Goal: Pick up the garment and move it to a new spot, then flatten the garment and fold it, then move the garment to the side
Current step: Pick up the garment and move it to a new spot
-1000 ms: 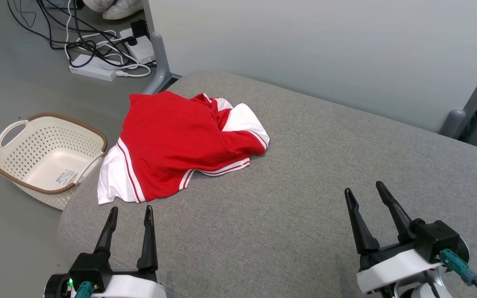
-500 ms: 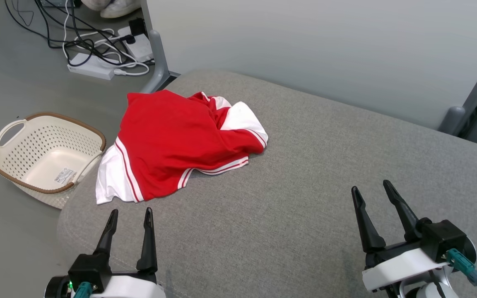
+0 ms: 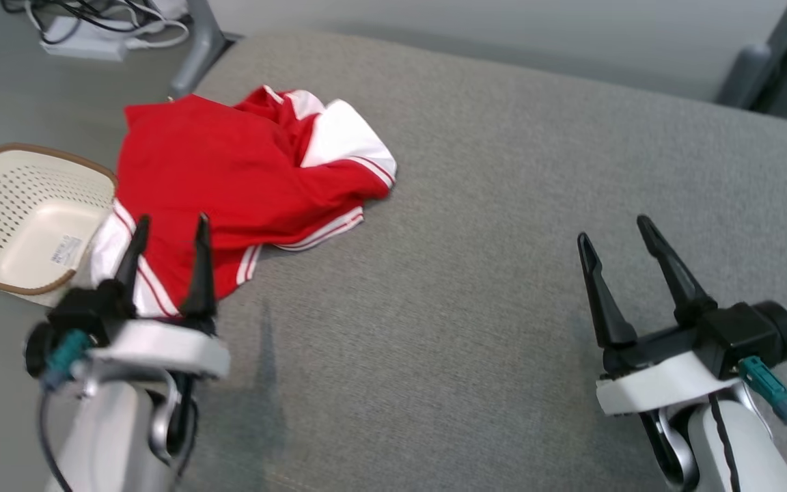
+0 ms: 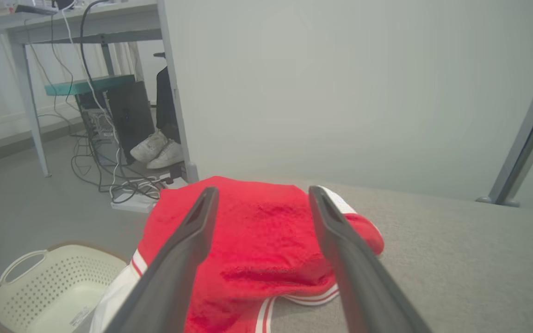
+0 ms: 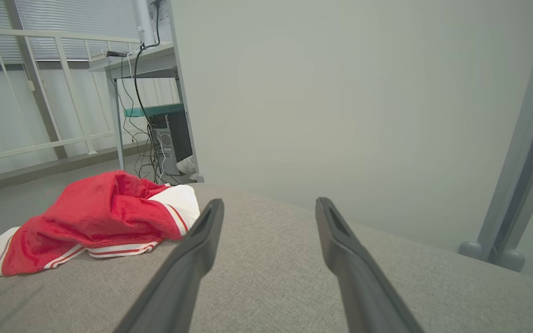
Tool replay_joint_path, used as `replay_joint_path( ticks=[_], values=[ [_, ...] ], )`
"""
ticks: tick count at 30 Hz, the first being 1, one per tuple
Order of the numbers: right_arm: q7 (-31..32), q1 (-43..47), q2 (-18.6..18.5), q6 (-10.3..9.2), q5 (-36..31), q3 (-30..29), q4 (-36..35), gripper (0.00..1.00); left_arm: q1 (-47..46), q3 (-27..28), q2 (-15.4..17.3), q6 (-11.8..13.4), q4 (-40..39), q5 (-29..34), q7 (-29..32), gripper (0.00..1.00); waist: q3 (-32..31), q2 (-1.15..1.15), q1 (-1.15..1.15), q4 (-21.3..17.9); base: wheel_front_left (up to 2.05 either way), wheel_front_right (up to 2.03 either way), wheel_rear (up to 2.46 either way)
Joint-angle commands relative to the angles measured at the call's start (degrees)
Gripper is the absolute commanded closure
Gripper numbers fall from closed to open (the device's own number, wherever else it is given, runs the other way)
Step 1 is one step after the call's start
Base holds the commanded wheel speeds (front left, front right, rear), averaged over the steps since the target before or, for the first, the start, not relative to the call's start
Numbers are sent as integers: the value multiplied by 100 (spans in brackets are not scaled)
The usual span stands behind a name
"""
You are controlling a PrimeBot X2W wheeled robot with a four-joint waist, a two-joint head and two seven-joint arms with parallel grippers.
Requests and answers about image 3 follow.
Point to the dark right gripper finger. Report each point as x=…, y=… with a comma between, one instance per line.
x=677, y=273
x=605, y=301

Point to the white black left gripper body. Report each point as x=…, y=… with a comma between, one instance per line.
x=161, y=345

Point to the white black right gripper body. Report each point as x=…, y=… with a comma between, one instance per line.
x=660, y=386

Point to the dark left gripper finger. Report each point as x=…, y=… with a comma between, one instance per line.
x=132, y=270
x=201, y=287

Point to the red basketball jersey white sleeves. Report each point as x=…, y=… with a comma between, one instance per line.
x=195, y=171

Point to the red shorts white waistband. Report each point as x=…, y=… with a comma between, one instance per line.
x=274, y=130

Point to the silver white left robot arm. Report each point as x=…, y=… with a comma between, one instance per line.
x=106, y=437

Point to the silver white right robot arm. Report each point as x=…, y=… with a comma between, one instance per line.
x=742, y=451

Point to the cream perforated laundry basket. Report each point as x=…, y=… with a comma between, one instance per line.
x=31, y=205

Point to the white power strip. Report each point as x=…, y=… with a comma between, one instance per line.
x=86, y=41

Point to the grey metal stand leg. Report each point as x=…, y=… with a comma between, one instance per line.
x=202, y=41

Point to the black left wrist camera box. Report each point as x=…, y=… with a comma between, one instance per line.
x=86, y=307

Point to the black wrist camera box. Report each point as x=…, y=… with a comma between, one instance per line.
x=738, y=338
x=86, y=307

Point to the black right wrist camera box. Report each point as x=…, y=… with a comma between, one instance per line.
x=738, y=338

